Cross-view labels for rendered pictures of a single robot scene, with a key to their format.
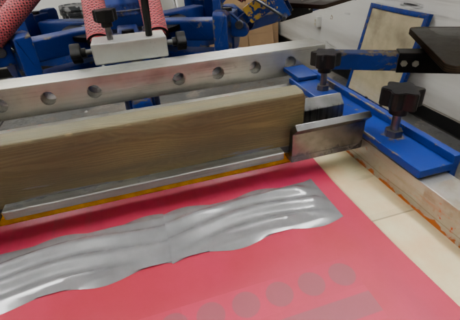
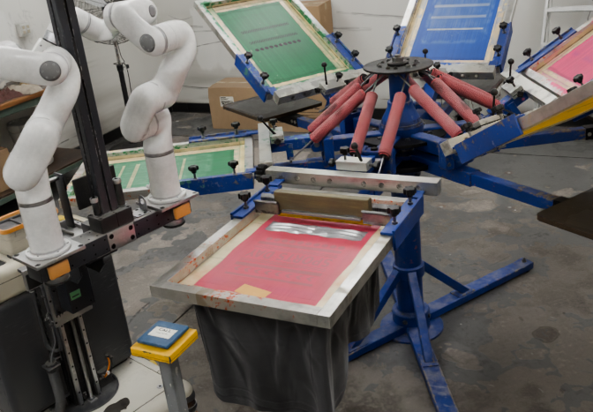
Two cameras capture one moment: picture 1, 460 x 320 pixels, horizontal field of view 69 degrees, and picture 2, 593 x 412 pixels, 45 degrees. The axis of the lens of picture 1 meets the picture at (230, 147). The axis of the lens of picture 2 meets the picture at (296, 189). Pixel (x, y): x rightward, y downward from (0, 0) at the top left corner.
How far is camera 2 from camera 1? 212 cm
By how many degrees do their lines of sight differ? 40
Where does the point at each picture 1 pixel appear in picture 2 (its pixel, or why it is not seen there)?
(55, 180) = (295, 206)
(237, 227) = (331, 233)
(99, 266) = (295, 229)
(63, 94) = (318, 179)
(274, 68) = not seen: hidden behind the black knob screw
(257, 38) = not seen: outside the picture
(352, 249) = (350, 245)
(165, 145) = (324, 205)
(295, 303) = (326, 247)
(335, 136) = (379, 219)
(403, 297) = (347, 254)
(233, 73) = (388, 187)
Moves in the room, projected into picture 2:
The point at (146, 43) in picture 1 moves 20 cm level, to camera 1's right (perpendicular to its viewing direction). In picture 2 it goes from (357, 164) to (403, 173)
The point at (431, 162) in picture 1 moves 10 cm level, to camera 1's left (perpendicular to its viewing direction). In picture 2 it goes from (386, 231) to (361, 225)
